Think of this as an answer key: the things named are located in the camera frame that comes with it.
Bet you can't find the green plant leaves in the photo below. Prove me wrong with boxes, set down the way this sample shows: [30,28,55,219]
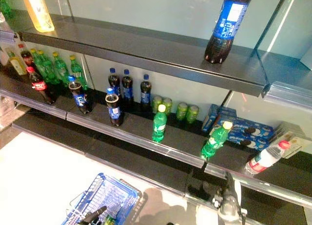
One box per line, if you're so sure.
[0,0,13,19]

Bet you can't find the beige cardboard box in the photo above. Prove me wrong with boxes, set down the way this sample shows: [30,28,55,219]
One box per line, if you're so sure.
[273,121,307,160]

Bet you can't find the small pepsi bottle blue cap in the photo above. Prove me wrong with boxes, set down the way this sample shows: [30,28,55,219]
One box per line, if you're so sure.
[121,69,135,107]
[105,88,125,127]
[140,74,153,107]
[67,75,94,115]
[108,68,121,96]

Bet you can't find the clear water bottle red cap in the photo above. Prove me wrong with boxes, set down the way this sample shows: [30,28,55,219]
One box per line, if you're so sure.
[245,140,292,176]

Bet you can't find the large pepsi cola bottle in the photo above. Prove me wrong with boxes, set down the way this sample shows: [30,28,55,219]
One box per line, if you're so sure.
[204,0,257,64]

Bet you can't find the dark metal shelf board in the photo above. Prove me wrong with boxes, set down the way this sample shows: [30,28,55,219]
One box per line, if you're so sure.
[18,14,271,98]

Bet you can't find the olive oil bottle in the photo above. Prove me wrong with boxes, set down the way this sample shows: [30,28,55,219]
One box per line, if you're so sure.
[7,51,27,77]

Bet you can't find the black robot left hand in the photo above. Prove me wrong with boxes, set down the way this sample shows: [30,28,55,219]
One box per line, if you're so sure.
[82,205,108,225]

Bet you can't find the green sprite bottle yellow cap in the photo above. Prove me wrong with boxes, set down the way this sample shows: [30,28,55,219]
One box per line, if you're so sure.
[152,104,168,143]
[37,50,58,85]
[52,52,71,86]
[69,55,89,91]
[201,121,234,160]
[30,48,42,72]

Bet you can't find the dark low shelf board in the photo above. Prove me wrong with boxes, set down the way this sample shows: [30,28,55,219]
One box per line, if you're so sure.
[12,112,308,225]

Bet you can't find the yellow juice bottle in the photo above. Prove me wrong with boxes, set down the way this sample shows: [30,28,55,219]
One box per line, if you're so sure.
[19,0,55,33]

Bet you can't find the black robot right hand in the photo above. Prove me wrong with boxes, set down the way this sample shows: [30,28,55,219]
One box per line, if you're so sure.
[212,171,242,206]

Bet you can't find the blue oreo cookie box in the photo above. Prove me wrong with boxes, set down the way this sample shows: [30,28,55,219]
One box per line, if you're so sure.
[214,116,274,139]
[228,131,270,152]
[217,107,237,119]
[202,103,219,133]

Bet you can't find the green soda can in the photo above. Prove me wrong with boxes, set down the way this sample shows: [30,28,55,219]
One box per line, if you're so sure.
[162,97,173,116]
[187,105,200,124]
[152,96,163,114]
[176,102,189,121]

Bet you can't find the blue plastic shopping basket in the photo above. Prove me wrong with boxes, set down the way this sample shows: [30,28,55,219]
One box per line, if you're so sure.
[60,172,143,225]

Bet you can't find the coca cola bottle red cap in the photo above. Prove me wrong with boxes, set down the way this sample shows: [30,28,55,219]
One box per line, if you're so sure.
[26,66,56,105]
[19,43,35,70]

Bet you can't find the dark shelf board clear rail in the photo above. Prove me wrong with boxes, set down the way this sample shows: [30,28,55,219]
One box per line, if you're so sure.
[0,71,312,207]

